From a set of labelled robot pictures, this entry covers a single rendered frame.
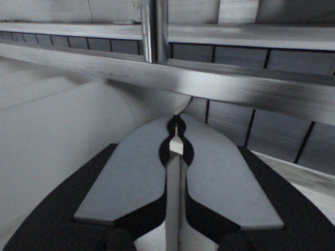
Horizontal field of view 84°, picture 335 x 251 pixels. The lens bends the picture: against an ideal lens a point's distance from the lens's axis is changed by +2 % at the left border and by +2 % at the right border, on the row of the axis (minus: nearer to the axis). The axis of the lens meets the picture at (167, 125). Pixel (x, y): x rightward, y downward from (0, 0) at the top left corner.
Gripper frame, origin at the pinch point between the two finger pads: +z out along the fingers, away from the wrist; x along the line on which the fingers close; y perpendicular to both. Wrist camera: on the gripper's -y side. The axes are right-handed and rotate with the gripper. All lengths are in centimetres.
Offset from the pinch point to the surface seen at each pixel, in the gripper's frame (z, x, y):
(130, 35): 9.2, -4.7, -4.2
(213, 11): 10.1, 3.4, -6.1
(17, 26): 20.7, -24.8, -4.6
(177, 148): 2.2, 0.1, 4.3
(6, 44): 4.7, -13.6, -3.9
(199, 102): 5.1, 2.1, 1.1
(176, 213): 10.4, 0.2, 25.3
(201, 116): 4.9, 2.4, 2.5
